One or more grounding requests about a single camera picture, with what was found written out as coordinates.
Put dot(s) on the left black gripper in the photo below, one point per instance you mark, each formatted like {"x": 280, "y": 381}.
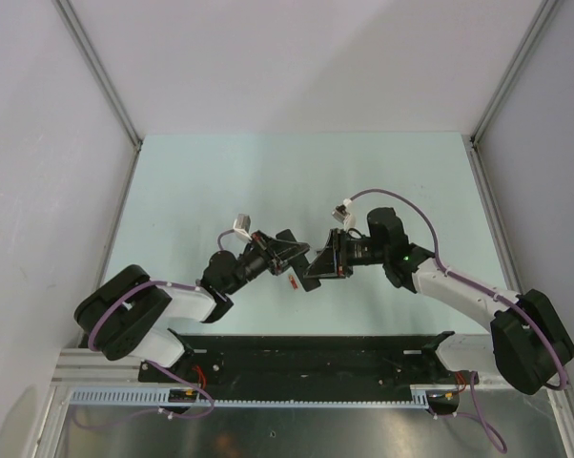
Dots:
{"x": 276, "y": 252}

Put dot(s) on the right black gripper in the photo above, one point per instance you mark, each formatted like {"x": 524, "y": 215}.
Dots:
{"x": 333, "y": 261}

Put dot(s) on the black remote control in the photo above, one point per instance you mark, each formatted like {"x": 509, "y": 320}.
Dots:
{"x": 299, "y": 263}

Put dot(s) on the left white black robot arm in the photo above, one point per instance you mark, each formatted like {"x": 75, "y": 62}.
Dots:
{"x": 132, "y": 315}

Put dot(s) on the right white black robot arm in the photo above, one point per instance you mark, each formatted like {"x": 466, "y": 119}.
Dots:
{"x": 525, "y": 341}

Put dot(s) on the red battery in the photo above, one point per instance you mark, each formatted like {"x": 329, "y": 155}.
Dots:
{"x": 293, "y": 282}

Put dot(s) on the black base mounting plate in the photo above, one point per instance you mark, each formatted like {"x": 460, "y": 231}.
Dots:
{"x": 384, "y": 360}

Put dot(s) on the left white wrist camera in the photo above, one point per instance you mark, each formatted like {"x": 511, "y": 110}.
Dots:
{"x": 241, "y": 227}

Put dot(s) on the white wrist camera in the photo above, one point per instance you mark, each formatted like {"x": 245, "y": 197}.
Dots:
{"x": 241, "y": 227}
{"x": 342, "y": 213}

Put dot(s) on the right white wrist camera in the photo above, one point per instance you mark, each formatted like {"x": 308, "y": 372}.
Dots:
{"x": 342, "y": 213}

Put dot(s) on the right aluminium frame post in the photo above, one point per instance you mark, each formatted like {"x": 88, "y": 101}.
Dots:
{"x": 532, "y": 38}

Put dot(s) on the aluminium frame post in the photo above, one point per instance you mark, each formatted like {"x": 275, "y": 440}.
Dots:
{"x": 93, "y": 61}
{"x": 532, "y": 38}

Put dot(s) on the grey slotted cable duct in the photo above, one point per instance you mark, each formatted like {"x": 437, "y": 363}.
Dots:
{"x": 178, "y": 397}

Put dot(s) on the left aluminium frame post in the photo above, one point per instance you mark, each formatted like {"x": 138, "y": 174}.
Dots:
{"x": 93, "y": 61}

